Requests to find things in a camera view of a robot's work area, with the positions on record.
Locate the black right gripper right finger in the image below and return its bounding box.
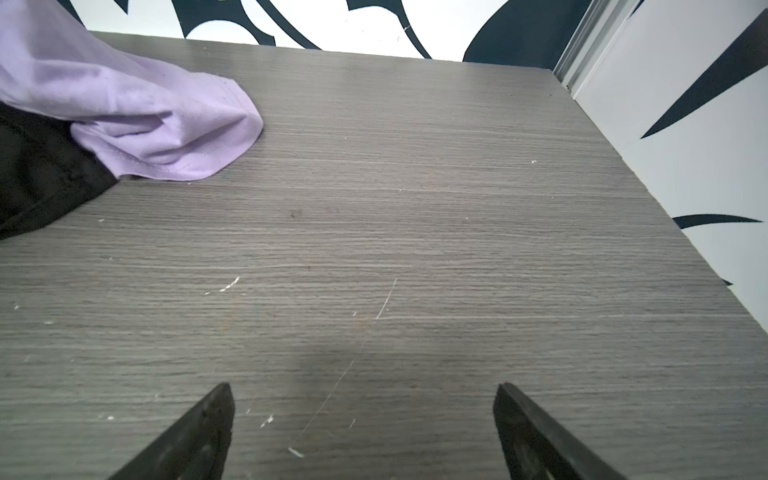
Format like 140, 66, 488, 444
493, 383, 624, 480

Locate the black cloth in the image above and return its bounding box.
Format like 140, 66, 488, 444
1, 104, 118, 240

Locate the lilac purple cloth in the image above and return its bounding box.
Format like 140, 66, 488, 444
1, 1, 264, 182

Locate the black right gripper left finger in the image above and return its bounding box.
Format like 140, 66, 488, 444
111, 382, 235, 480

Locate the aluminium corner frame post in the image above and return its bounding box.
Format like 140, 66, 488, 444
553, 0, 643, 99

